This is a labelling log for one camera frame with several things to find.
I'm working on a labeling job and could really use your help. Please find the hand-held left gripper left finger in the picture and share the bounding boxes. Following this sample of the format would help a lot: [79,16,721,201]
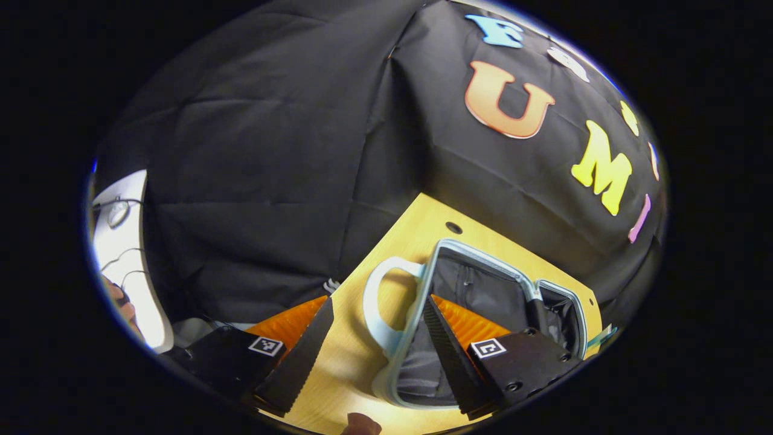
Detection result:
[160,295,336,417]

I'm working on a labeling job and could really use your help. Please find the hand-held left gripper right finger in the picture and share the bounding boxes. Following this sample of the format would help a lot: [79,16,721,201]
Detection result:
[422,294,582,422]

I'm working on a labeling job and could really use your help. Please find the light blue suitcase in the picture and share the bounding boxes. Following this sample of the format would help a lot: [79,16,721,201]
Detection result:
[362,239,590,411]

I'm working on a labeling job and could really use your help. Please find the white desk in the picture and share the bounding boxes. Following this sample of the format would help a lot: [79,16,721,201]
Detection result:
[91,170,176,354]

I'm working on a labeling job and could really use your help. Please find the black backdrop cloth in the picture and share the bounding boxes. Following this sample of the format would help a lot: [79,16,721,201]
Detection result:
[97,0,668,351]

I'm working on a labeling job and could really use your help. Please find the grey computer mouse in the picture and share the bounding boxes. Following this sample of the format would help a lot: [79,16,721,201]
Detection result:
[107,199,131,229]

